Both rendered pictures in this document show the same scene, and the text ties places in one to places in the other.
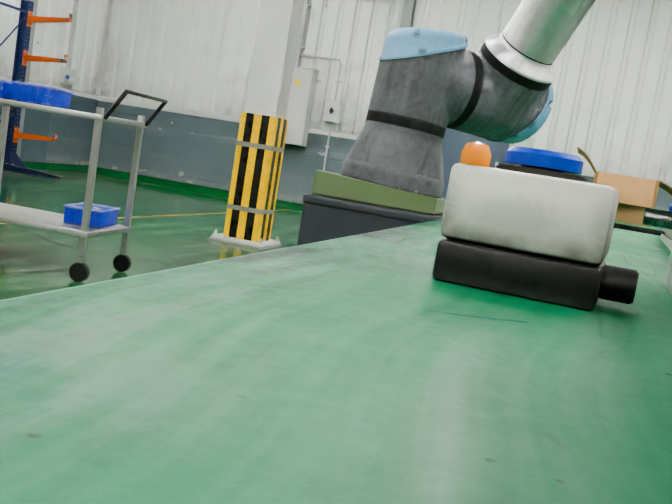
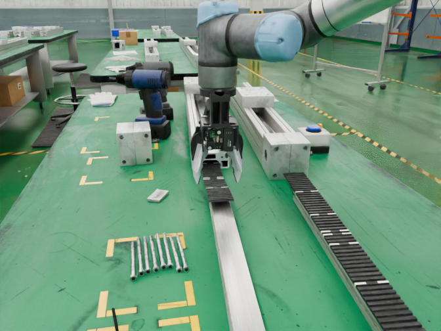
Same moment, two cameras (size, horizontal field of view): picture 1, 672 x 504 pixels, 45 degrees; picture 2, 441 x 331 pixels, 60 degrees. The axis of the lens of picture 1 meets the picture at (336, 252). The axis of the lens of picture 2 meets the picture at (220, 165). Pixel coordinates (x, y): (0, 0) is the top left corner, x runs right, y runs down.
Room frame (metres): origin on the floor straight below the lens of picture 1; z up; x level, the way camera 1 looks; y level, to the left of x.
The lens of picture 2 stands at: (1.32, -0.83, 1.18)
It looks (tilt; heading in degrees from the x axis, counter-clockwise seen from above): 22 degrees down; 155
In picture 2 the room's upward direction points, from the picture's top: straight up
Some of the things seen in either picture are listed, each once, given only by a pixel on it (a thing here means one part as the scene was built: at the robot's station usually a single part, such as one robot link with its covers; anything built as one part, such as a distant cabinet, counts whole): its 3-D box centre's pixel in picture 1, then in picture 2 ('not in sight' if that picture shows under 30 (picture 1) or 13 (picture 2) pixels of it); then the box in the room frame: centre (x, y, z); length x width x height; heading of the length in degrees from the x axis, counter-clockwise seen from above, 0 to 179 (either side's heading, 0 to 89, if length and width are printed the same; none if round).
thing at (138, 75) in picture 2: not in sight; (140, 104); (0.08, -0.53, 0.89); 0.20 x 0.08 x 0.22; 56
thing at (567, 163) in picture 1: (542, 169); (313, 129); (0.43, -0.10, 0.84); 0.04 x 0.04 x 0.02
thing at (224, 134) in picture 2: not in sight; (218, 118); (0.64, -0.51, 0.98); 0.09 x 0.08 x 0.12; 161
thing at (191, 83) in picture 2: not in sight; (197, 88); (-0.17, -0.23, 0.87); 0.16 x 0.11 x 0.07; 161
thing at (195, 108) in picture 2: not in sight; (201, 115); (0.06, -0.31, 0.82); 0.80 x 0.10 x 0.09; 161
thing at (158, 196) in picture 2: not in sight; (158, 196); (0.54, -0.62, 0.78); 0.05 x 0.03 x 0.01; 137
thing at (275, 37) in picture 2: not in sight; (269, 36); (0.72, -0.45, 1.13); 0.11 x 0.11 x 0.08; 26
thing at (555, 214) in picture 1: (546, 232); (310, 139); (0.43, -0.11, 0.81); 0.10 x 0.08 x 0.06; 71
